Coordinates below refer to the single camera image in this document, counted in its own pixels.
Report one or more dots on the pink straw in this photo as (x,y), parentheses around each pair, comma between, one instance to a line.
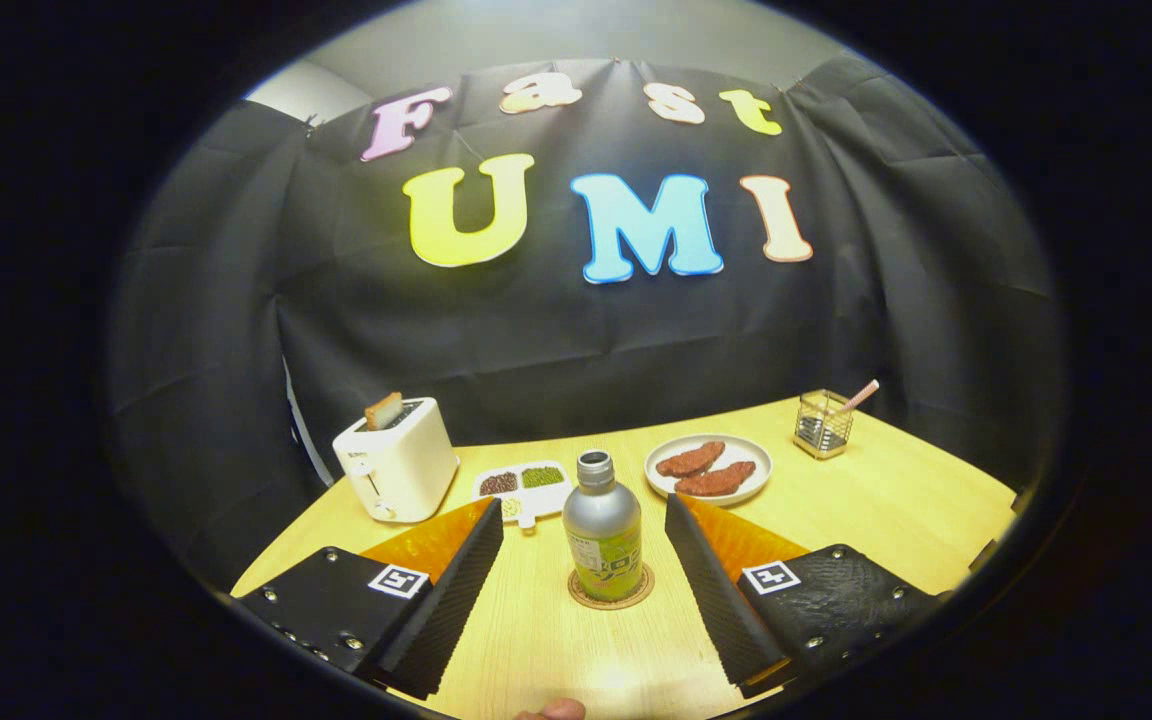
(861,394)

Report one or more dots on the white toaster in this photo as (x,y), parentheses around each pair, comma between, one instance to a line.
(401,465)

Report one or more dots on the white round plate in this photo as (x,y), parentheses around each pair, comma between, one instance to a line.
(761,462)

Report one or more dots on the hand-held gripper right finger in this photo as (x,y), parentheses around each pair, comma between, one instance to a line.
(716,590)

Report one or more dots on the black backdrop cloth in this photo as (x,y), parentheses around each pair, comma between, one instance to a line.
(556,350)

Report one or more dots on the round wooden coaster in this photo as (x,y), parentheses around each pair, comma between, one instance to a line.
(646,592)

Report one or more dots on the wooden table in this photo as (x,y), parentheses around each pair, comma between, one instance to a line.
(886,510)

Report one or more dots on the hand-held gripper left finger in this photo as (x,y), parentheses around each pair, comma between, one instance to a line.
(446,600)

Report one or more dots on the brown meat piece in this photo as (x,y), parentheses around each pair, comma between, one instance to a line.
(716,480)
(691,459)

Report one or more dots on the toast slice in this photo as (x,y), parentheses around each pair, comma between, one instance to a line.
(383,411)

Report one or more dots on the silver bottle with green label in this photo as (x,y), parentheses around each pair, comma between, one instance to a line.
(601,530)

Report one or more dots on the white divided bean dish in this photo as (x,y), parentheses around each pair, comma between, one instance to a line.
(521,480)

